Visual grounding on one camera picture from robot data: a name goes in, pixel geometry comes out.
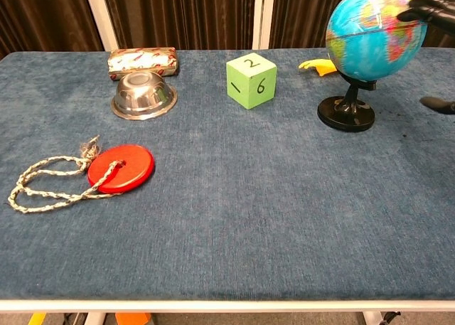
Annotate braided white rope loop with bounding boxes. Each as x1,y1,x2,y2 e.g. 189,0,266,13
7,135,126,214

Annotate small blue globe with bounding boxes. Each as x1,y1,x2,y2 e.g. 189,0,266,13
317,0,429,133

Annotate orange object under table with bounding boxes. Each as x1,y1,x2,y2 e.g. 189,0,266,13
115,312,152,325

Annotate green numbered foam die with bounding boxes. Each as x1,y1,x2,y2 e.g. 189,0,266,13
226,53,278,110

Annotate white partition frame post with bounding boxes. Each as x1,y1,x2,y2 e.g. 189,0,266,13
252,0,276,50
83,0,120,52

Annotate yellow rubber toy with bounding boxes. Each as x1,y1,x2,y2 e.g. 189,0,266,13
298,58,338,78

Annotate upturned stainless steel bowl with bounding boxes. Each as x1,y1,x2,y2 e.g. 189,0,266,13
110,71,178,121

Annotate red round disc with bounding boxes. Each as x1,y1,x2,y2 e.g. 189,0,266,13
87,144,156,194

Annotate white red patterned wrapped box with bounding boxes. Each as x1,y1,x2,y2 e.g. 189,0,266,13
107,47,180,81

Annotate blue carpet table mat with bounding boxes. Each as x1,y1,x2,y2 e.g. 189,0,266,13
0,48,455,301

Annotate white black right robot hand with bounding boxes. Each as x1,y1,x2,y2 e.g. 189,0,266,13
397,0,455,115

